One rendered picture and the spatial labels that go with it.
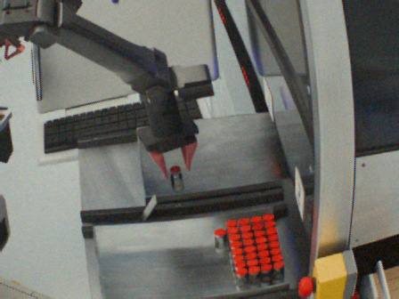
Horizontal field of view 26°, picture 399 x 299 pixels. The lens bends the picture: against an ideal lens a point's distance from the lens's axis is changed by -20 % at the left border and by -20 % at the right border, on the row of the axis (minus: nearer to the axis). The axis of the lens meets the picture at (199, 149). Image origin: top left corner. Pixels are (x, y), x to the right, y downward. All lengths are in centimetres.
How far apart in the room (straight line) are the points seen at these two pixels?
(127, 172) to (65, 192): 159
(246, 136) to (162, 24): 43
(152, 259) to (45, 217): 174
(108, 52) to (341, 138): 46
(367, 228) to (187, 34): 105
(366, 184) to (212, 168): 63
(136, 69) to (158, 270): 36
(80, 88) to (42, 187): 127
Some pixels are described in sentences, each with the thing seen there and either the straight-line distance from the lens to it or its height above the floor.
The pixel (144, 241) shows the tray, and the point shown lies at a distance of 187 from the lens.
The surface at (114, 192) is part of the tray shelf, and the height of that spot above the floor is 88.
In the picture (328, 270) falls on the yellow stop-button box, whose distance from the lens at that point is 151.
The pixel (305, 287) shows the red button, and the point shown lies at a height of 101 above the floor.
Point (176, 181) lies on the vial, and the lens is 198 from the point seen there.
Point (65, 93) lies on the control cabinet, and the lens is 249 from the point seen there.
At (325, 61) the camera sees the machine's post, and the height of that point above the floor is 137.
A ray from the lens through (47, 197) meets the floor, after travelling 364.
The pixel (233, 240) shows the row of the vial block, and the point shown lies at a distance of 177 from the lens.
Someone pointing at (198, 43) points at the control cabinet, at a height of 92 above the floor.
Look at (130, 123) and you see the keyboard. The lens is 234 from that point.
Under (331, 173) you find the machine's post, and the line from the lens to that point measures 147.
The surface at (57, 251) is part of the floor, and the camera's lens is 334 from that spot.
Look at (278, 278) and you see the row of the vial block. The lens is 171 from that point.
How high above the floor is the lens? 199
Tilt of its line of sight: 32 degrees down
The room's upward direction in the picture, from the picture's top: 5 degrees counter-clockwise
